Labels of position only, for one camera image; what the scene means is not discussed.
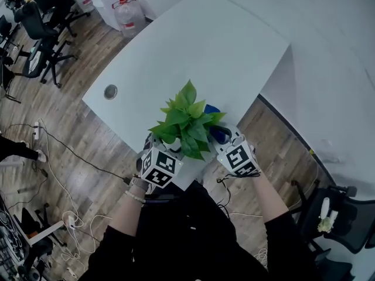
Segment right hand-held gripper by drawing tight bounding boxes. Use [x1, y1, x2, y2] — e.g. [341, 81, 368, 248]
[212, 124, 260, 177]

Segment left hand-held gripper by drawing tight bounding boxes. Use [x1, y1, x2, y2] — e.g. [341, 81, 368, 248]
[136, 132, 185, 189]

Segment blue cloth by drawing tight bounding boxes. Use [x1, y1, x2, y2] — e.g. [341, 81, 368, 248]
[203, 104, 231, 146]

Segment green potted plant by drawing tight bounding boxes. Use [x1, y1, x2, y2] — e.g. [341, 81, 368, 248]
[148, 79, 228, 162]

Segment person's right forearm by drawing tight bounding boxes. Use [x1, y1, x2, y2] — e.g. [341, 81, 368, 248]
[251, 173, 291, 224]

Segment person's left forearm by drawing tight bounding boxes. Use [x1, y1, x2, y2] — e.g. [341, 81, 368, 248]
[112, 183, 147, 238]

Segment grey wristband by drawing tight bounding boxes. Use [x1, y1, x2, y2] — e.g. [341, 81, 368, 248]
[130, 176, 150, 191]

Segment person's black clothing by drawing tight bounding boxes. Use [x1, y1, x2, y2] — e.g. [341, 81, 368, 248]
[79, 181, 323, 281]

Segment white paper sheets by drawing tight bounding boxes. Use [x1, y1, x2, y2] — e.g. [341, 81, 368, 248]
[28, 47, 45, 71]

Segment white water dispenser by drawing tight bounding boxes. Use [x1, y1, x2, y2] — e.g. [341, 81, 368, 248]
[87, 0, 132, 32]

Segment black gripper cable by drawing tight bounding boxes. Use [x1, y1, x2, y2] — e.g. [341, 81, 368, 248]
[216, 170, 262, 187]

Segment pale bead bracelet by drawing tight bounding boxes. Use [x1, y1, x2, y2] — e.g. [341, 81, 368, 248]
[125, 189, 146, 204]

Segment round metal cable grommet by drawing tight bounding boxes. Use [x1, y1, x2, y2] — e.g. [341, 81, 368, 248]
[104, 84, 119, 101]

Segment black floor cable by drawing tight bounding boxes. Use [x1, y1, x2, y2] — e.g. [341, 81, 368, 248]
[7, 123, 132, 184]

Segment white wall socket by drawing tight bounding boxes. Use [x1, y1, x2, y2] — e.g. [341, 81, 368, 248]
[321, 139, 342, 162]

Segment white desk frame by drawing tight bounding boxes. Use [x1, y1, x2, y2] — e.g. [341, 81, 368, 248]
[25, 220, 65, 247]

